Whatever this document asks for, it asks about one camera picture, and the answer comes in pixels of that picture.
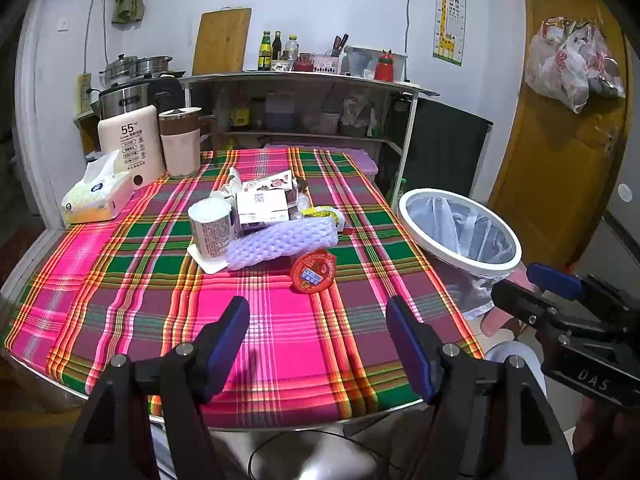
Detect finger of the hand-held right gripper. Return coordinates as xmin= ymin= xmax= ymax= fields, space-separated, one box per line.
xmin=526 ymin=262 xmax=626 ymax=321
xmin=491 ymin=279 xmax=568 ymax=343

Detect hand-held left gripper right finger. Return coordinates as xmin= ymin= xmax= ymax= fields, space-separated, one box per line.
xmin=386 ymin=296 xmax=578 ymax=480

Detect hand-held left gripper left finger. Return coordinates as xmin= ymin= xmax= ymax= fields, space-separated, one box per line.
xmin=59 ymin=296 xmax=251 ymax=480

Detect red round foil lid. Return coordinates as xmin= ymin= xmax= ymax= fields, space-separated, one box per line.
xmin=290 ymin=250 xmax=337 ymax=295

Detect white printed paper cup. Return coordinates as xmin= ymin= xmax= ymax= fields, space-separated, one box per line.
xmin=187 ymin=197 xmax=233 ymax=261

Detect white round trash bin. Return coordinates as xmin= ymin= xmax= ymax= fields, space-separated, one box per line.
xmin=397 ymin=188 xmax=523 ymax=318

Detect yellow snack packet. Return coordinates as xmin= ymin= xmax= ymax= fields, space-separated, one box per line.
xmin=300 ymin=206 xmax=346 ymax=233

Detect white paper card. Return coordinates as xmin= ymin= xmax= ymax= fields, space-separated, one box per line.
xmin=187 ymin=240 xmax=236 ymax=275

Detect pink green plaid tablecloth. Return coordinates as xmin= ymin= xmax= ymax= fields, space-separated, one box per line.
xmin=2 ymin=147 xmax=486 ymax=431

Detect clear bin liner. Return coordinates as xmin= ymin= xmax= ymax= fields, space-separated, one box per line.
xmin=406 ymin=195 xmax=516 ymax=316

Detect wooden door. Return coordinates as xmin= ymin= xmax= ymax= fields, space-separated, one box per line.
xmin=487 ymin=0 xmax=631 ymax=271

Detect white drink carton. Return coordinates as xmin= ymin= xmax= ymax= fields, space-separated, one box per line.
xmin=235 ymin=190 xmax=291 ymax=228

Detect white plastic wrapper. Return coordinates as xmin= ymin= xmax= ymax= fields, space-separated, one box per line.
xmin=226 ymin=167 xmax=247 ymax=197

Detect red white printed packet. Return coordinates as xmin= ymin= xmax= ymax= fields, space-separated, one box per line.
xmin=242 ymin=171 xmax=293 ymax=193

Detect black cabinet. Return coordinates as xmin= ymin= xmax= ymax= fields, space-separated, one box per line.
xmin=375 ymin=96 xmax=493 ymax=206

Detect white tissue pack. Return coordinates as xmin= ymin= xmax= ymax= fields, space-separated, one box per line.
xmin=61 ymin=150 xmax=135 ymax=224

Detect pink brown jug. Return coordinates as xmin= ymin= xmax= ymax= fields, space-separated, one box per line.
xmin=159 ymin=107 xmax=216 ymax=179

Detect hanging plastic bags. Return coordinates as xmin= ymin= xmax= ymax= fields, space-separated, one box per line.
xmin=524 ymin=17 xmax=626 ymax=113

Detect cream water dispenser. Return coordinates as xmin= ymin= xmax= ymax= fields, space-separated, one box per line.
xmin=97 ymin=104 xmax=167 ymax=191

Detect yellow oil bottle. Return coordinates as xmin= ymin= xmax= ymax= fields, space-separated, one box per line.
xmin=231 ymin=92 xmax=250 ymax=128

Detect blue plastic jug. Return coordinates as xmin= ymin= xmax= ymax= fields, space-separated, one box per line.
xmin=264 ymin=91 xmax=296 ymax=131

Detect crumpled white plastic bag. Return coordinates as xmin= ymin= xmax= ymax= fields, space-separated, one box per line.
xmin=341 ymin=92 xmax=376 ymax=138

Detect steel electric kettle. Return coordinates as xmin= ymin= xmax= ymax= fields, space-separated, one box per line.
xmin=91 ymin=77 xmax=183 ymax=121

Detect red thermos bottle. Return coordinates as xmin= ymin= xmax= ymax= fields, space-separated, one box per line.
xmin=375 ymin=50 xmax=395 ymax=82

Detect metal kitchen shelf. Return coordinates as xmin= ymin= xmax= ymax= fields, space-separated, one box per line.
xmin=180 ymin=72 xmax=441 ymax=211

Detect clear storage container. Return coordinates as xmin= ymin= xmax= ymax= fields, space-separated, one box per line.
xmin=345 ymin=46 xmax=408 ymax=81

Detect steel pot with lid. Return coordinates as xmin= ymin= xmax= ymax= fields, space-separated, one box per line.
xmin=102 ymin=54 xmax=138 ymax=83
xmin=137 ymin=56 xmax=173 ymax=77

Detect pink knife holder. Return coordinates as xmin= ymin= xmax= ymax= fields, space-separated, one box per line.
xmin=312 ymin=34 xmax=351 ymax=75

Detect wooden cutting board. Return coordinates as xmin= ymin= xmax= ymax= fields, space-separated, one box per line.
xmin=192 ymin=6 xmax=252 ymax=77

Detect metal door handle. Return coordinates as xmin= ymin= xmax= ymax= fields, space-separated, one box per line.
xmin=597 ymin=125 xmax=617 ymax=161

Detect giraffe wall chart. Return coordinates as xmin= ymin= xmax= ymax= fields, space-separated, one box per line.
xmin=432 ymin=0 xmax=468 ymax=66

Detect yellow wall socket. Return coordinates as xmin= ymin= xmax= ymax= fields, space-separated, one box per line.
xmin=77 ymin=74 xmax=92 ymax=115

